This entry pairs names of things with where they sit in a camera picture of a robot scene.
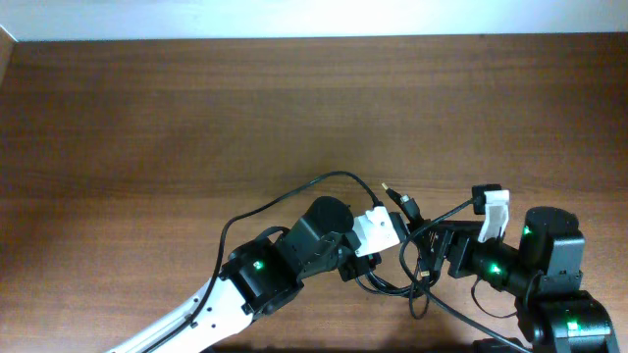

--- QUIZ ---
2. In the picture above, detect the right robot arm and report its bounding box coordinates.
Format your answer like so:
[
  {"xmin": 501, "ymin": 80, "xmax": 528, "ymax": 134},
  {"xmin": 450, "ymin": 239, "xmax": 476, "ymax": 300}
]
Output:
[{"xmin": 431, "ymin": 206, "xmax": 619, "ymax": 352}]

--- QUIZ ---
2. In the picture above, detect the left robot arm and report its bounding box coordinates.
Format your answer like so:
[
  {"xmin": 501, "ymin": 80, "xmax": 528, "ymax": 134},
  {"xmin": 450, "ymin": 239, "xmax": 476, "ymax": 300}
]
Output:
[{"xmin": 113, "ymin": 196, "xmax": 408, "ymax": 353}]

